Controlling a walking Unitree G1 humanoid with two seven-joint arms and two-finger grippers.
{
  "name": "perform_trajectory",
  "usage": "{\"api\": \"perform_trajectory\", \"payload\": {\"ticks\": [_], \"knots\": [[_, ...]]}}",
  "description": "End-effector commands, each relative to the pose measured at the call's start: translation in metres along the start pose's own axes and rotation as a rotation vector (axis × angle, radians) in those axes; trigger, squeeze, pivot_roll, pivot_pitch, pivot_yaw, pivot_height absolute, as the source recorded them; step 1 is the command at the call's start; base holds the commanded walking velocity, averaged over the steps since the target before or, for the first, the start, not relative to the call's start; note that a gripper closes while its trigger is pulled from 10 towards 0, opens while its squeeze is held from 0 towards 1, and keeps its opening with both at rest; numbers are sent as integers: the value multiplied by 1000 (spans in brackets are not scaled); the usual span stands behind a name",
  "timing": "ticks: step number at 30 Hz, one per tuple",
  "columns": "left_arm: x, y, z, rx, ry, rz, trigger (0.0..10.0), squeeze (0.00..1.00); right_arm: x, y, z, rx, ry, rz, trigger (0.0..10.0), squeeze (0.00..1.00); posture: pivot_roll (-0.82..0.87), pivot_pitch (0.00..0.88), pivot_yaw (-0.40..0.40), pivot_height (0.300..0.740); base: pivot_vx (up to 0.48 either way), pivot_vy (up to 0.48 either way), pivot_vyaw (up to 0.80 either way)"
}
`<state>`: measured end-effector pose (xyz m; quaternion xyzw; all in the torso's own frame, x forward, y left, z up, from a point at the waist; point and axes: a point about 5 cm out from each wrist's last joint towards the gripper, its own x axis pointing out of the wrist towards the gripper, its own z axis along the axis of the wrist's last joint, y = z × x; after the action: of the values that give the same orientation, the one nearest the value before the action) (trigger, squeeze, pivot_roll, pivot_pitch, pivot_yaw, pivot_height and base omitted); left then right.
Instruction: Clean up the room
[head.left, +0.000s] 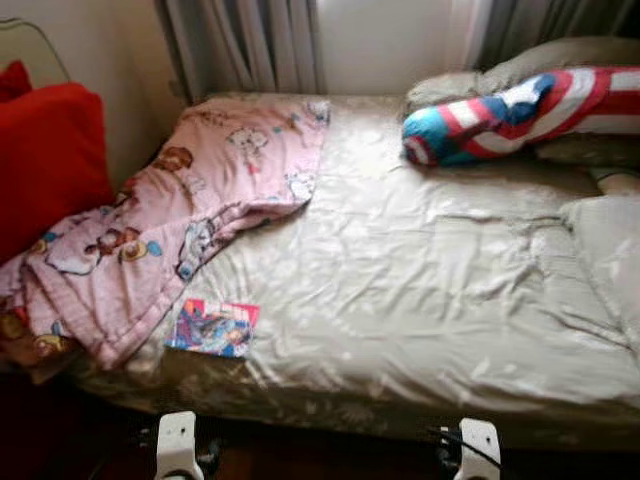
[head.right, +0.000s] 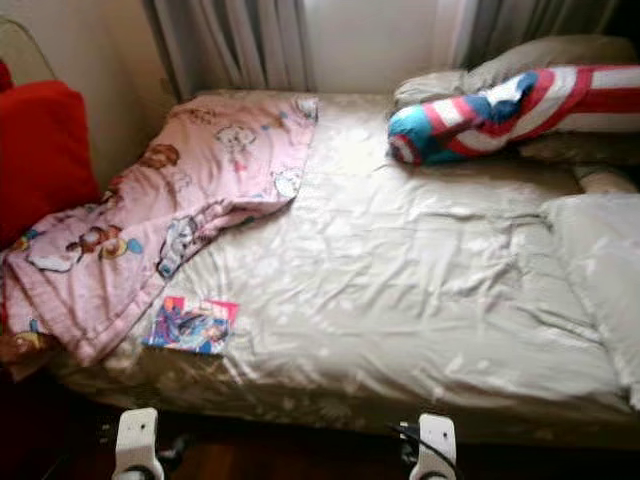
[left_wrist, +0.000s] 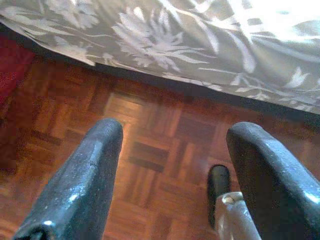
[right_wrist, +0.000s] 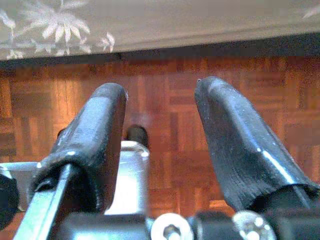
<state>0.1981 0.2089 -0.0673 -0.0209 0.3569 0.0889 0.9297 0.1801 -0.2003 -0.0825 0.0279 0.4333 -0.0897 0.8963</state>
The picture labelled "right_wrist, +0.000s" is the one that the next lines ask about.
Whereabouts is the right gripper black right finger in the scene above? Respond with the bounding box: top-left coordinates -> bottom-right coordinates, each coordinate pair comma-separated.
194,76 -> 320,211

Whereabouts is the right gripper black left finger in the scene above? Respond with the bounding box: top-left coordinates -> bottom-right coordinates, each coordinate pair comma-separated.
29,82 -> 128,215

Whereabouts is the silver right robot leg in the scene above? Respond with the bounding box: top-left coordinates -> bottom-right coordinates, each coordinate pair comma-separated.
103,124 -> 151,216

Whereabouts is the bed with beige floral sheet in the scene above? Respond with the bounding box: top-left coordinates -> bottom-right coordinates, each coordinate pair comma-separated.
0,0 -> 320,68

